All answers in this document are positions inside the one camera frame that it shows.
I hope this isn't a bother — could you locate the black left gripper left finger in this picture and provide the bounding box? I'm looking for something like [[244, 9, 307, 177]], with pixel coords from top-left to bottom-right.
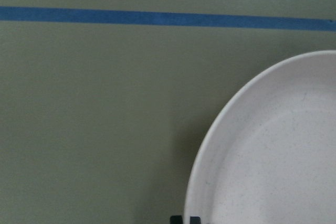
[[169, 215, 183, 224]]

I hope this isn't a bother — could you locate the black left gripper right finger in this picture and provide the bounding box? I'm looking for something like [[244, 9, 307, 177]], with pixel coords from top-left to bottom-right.
[[190, 216, 202, 224]]

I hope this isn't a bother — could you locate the pink plate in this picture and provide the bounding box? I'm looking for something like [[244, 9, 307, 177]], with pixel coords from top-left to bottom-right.
[[183, 50, 335, 223]]

